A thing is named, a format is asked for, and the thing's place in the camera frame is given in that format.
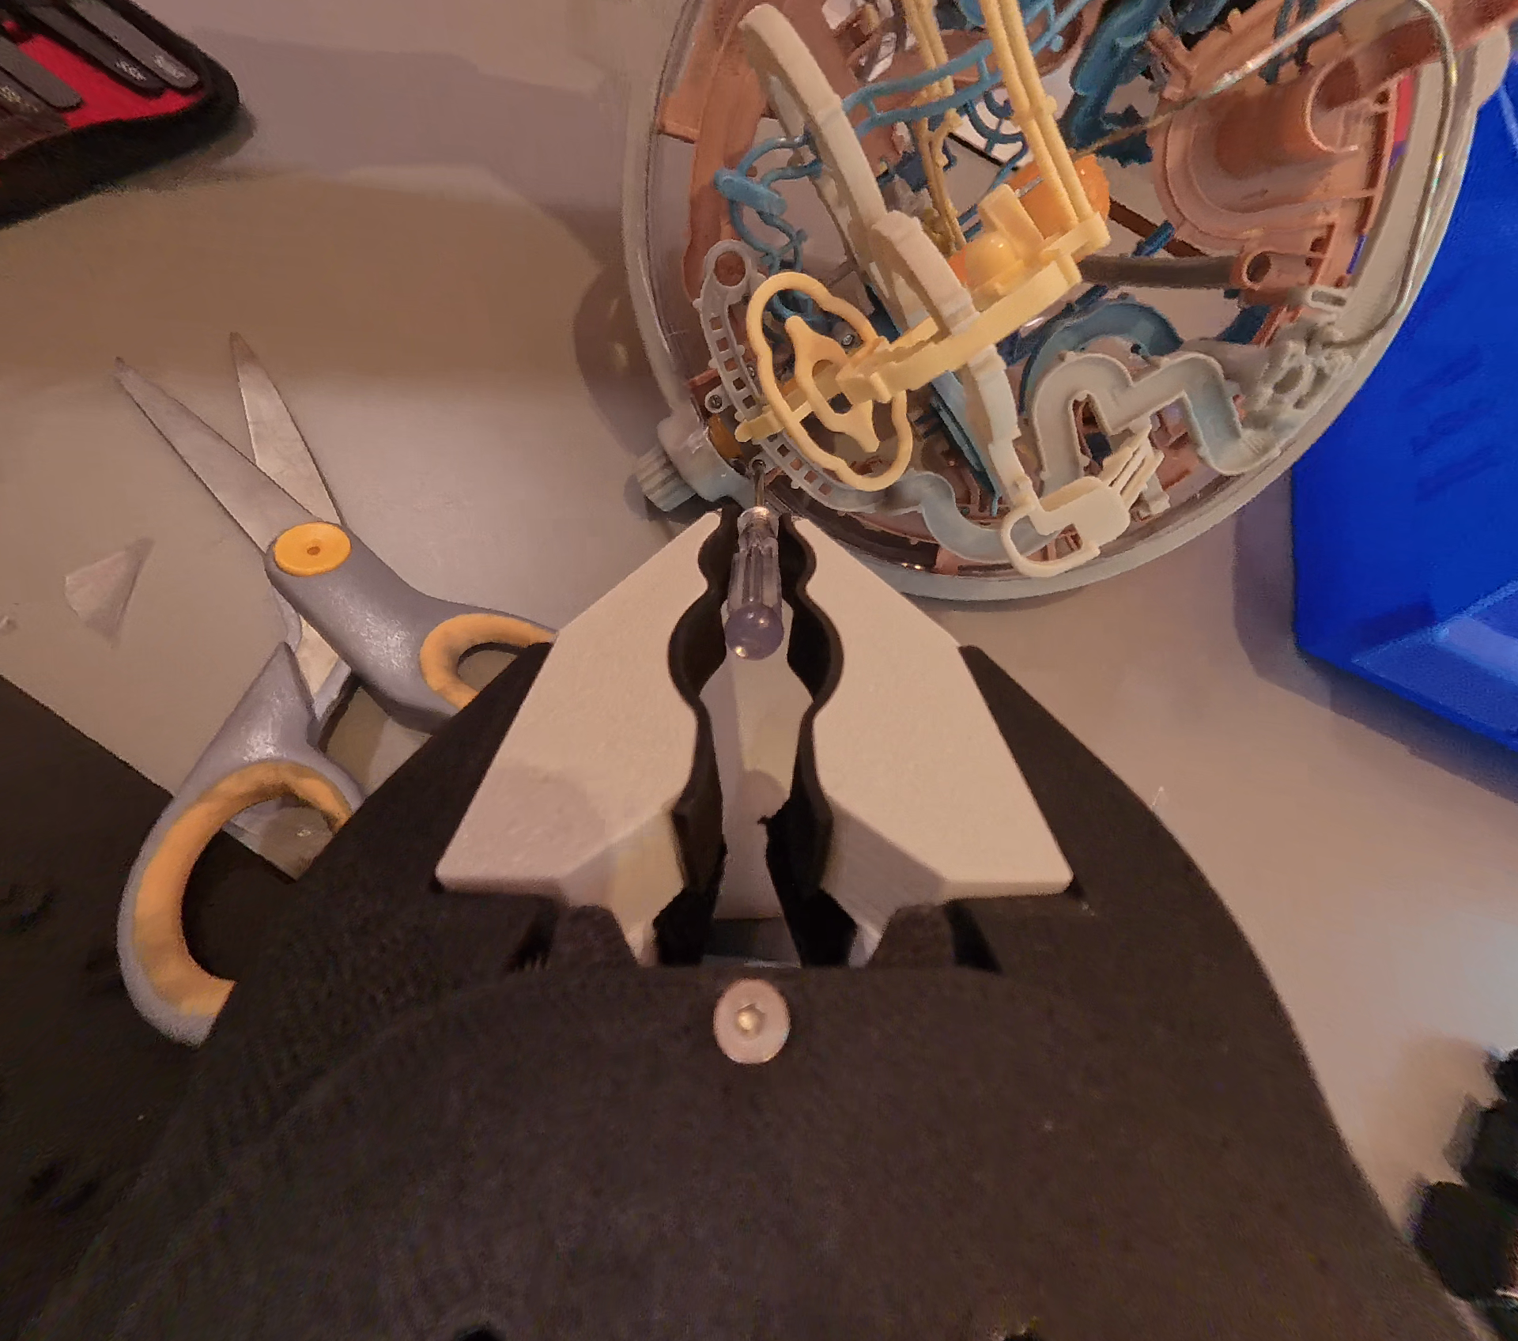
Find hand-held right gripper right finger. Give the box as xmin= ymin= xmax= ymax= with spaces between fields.
xmin=762 ymin=517 xmax=1078 ymax=965

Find triangular clear plastic scrap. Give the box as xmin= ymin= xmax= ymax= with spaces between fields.
xmin=65 ymin=539 xmax=156 ymax=646

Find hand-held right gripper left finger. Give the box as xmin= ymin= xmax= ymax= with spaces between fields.
xmin=435 ymin=517 xmax=729 ymax=965

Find grey ribbed knob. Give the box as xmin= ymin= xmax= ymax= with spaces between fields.
xmin=634 ymin=441 xmax=698 ymax=513

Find black dimpled mat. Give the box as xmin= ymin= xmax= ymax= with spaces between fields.
xmin=0 ymin=677 xmax=357 ymax=1341

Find black plastic device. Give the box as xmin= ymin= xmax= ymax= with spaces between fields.
xmin=1411 ymin=1051 xmax=1518 ymax=1308

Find marble maze ball toy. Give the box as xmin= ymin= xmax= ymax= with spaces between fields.
xmin=622 ymin=0 xmax=1518 ymax=605

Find red tool case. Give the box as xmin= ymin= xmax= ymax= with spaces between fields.
xmin=0 ymin=0 xmax=242 ymax=229

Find grey orange scissors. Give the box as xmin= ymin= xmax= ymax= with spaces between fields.
xmin=113 ymin=334 xmax=560 ymax=1047

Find clear-handled screwdriver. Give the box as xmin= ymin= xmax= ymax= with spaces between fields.
xmin=725 ymin=457 xmax=788 ymax=661

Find blue storage bin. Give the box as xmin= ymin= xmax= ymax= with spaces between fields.
xmin=1290 ymin=55 xmax=1518 ymax=751

